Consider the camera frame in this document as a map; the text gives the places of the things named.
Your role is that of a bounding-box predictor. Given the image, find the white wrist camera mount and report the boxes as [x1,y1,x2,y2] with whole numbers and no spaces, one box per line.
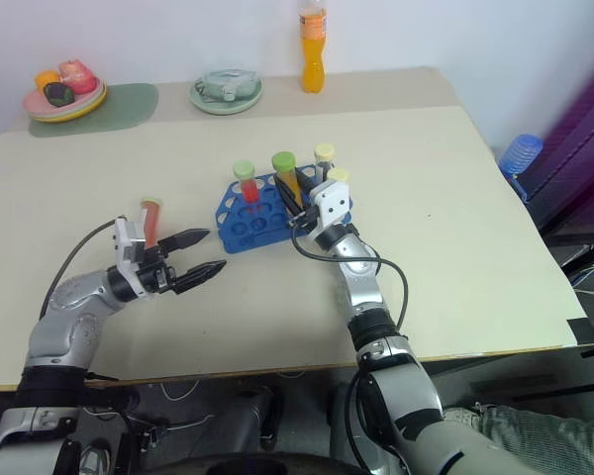
[309,179,353,235]
[112,217,149,299]

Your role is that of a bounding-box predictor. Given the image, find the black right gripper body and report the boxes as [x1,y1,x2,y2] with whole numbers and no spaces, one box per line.
[286,196,324,238]

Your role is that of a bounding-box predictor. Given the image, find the red tube with green cap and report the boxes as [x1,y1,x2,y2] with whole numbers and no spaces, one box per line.
[232,159,261,205]

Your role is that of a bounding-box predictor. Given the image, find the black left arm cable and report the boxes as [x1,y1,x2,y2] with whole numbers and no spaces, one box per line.
[39,215,128,321]

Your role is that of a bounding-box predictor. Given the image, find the orange toy fruit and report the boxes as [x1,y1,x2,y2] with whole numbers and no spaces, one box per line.
[34,70,62,91]

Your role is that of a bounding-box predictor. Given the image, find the dark purple toy fruit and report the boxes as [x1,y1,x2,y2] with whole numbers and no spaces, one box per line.
[42,82,75,107]

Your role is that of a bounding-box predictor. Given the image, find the blue test tube rack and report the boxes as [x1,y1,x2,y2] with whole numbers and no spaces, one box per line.
[213,164,358,255]

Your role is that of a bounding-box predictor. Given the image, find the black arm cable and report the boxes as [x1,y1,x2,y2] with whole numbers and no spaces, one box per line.
[39,215,128,321]
[289,228,411,347]

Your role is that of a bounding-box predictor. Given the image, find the purple panel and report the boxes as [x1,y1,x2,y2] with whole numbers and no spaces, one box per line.
[523,47,594,234]

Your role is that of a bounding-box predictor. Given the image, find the blue ribbed water bottle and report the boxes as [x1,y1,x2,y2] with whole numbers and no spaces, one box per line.
[496,133,545,180]

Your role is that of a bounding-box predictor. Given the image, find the orange tube with green cap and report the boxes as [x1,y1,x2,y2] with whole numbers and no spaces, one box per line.
[270,150,303,207]

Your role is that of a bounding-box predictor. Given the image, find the pink toy peach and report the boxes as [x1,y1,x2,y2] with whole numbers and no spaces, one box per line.
[57,57,98,96]

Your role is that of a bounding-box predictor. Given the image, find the pale green plate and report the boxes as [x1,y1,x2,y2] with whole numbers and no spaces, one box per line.
[187,73,265,117]

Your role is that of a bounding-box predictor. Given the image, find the grey-green folded pouch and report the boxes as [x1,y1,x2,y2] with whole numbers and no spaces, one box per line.
[193,67,258,102]

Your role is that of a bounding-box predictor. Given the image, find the green placemat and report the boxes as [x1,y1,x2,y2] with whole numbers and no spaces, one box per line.
[27,82,159,140]

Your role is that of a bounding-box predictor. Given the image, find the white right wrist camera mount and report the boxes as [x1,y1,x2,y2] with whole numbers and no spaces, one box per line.
[309,179,353,235]

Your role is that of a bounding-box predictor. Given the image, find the dark tube with yellow cap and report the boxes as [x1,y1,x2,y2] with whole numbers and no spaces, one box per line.
[313,142,337,185]

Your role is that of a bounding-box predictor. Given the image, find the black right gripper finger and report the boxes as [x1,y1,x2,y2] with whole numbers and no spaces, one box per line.
[274,171,301,219]
[296,169,319,211]

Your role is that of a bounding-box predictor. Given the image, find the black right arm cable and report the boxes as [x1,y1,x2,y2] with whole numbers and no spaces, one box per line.
[289,228,411,347]

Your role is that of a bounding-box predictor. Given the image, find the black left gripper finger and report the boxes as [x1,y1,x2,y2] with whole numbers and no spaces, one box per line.
[158,228,212,254]
[172,259,229,297]

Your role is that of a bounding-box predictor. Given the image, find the grey-green trouser leg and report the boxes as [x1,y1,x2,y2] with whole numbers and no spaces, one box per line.
[444,402,594,467]

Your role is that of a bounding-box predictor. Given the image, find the red tube with pink cap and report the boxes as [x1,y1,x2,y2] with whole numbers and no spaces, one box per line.
[139,196,164,248]

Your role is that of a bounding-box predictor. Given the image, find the yellow plate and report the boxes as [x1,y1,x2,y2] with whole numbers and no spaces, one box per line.
[27,84,108,124]

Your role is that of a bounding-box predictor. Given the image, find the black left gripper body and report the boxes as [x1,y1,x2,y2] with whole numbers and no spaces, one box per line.
[137,238,180,297]

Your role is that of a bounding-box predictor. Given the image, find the stacked plates with toy food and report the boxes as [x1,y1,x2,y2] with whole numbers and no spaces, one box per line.
[22,77,106,120]

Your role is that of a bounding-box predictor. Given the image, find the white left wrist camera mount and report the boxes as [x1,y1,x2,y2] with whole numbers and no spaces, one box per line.
[112,217,149,299]

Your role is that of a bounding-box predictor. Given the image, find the orange soda bottle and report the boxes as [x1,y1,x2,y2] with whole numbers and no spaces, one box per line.
[298,0,329,95]

